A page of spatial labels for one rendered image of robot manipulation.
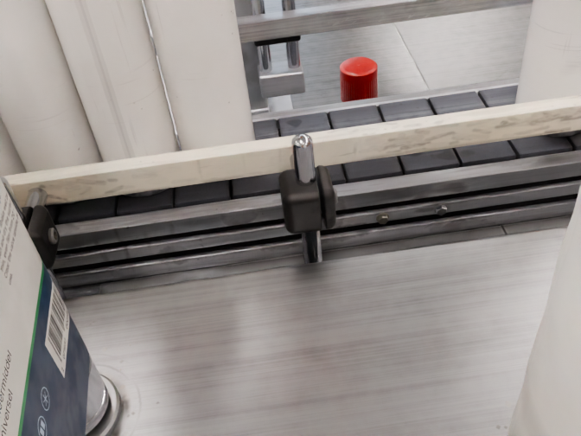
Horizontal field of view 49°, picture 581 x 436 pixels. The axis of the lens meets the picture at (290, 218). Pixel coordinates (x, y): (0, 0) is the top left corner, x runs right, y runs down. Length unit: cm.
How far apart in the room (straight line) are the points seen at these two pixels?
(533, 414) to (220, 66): 27
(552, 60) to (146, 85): 25
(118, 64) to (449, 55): 37
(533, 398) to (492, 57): 50
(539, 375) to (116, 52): 28
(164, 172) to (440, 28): 40
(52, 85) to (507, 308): 28
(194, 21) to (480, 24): 41
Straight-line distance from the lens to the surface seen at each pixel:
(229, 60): 39
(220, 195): 42
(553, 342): 17
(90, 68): 39
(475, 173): 43
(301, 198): 35
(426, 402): 31
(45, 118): 41
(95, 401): 31
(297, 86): 50
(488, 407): 32
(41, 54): 40
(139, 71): 39
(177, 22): 37
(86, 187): 42
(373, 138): 40
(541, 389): 19
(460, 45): 68
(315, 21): 44
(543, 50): 44
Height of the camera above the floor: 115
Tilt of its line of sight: 42 degrees down
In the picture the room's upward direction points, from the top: 7 degrees counter-clockwise
